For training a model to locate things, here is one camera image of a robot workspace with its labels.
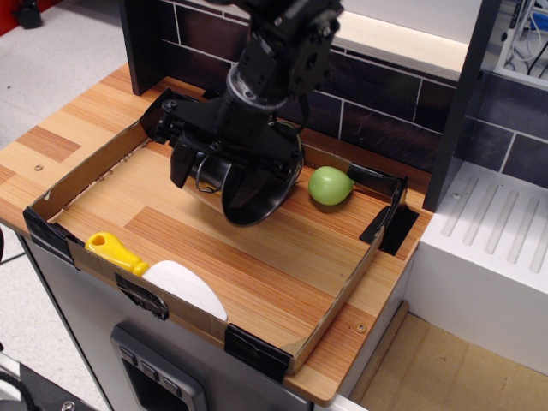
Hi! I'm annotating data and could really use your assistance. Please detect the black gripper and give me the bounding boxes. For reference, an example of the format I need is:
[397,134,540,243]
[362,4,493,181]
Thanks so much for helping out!
[152,96,304,218]

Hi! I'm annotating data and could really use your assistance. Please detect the cardboard fence with black tape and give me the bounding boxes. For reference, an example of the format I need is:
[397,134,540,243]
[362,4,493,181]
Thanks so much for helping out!
[23,91,428,381]

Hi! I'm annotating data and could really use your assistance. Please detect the white toy sink drainboard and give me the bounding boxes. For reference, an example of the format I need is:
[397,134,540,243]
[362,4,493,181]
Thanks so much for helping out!
[405,162,547,373]

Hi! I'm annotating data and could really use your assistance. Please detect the yellow handled white spatula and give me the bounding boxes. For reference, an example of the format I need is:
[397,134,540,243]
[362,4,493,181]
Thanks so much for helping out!
[85,232,228,321]

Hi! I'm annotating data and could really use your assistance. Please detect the green plastic pear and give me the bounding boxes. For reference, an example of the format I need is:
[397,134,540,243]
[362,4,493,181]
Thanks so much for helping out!
[308,166,354,206]

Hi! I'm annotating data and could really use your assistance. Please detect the grey oven control panel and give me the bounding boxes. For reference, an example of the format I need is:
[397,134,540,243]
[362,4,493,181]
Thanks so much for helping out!
[110,325,208,410]

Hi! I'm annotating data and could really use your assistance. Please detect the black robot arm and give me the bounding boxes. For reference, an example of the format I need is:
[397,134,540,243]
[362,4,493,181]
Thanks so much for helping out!
[154,1,343,227]

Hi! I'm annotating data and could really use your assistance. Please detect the stainless steel pot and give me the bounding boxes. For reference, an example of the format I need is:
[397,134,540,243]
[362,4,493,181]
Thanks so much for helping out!
[182,121,305,228]

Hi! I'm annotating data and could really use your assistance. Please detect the black object on floor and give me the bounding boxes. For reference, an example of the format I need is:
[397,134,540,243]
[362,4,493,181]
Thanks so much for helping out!
[12,0,42,29]

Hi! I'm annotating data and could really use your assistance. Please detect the dark shelf post right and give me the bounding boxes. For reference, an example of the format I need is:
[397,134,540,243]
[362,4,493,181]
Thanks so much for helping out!
[423,1,501,212]

